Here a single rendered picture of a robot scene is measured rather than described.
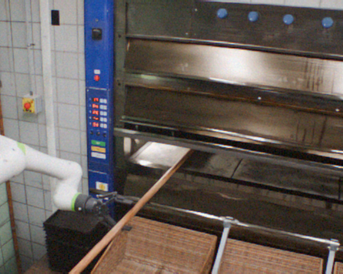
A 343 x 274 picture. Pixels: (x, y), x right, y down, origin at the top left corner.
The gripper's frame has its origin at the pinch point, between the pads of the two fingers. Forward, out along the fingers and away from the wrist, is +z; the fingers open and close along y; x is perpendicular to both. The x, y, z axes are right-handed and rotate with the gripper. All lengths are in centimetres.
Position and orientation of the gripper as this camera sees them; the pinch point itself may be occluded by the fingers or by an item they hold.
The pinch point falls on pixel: (128, 215)
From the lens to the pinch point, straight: 200.1
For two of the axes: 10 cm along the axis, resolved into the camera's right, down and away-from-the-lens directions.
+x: -4.0, 3.8, -8.3
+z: 9.2, 1.9, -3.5
